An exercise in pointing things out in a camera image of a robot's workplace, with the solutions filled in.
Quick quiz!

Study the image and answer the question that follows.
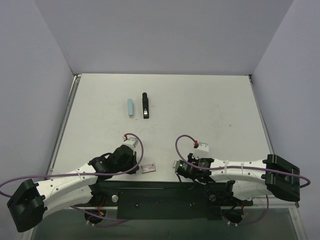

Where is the staple box tray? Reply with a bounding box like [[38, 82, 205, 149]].
[[172, 160, 180, 168]]

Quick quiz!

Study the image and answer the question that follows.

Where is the red white staple box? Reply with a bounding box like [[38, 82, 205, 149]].
[[141, 163, 156, 174]]

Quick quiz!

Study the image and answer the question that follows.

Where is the light blue white stapler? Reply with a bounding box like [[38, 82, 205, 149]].
[[127, 98, 134, 118]]

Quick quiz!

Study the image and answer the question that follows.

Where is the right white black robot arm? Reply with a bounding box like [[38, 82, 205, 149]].
[[175, 153, 300, 205]]

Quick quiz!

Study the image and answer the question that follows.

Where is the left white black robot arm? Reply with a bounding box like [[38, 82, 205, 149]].
[[7, 144, 140, 233]]

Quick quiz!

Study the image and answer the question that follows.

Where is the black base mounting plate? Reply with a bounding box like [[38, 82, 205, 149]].
[[82, 180, 253, 221]]

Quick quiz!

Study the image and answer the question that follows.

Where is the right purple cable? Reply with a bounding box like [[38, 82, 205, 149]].
[[174, 134, 313, 227]]

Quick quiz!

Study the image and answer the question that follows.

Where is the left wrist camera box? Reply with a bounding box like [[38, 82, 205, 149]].
[[122, 136, 139, 151]]

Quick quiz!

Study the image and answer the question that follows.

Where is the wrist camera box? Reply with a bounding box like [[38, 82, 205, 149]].
[[122, 136, 139, 151], [193, 142, 210, 153]]

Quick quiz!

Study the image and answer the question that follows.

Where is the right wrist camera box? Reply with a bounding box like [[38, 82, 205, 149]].
[[193, 142, 210, 153]]

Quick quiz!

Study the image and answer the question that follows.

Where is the aluminium frame rail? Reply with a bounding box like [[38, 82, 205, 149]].
[[245, 196, 300, 209]]

